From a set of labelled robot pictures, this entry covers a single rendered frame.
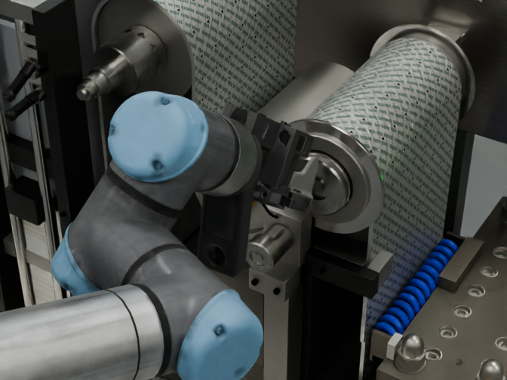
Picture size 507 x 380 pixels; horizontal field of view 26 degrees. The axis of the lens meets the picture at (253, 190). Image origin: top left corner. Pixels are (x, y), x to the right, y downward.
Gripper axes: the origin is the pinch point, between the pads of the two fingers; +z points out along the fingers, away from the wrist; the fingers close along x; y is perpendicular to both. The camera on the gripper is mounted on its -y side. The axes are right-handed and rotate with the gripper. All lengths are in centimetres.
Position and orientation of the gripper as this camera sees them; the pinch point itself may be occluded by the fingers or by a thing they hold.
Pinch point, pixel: (293, 200)
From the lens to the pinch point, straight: 122.3
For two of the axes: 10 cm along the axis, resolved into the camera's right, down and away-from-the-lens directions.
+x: -8.5, -3.1, 4.2
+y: 3.3, -9.4, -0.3
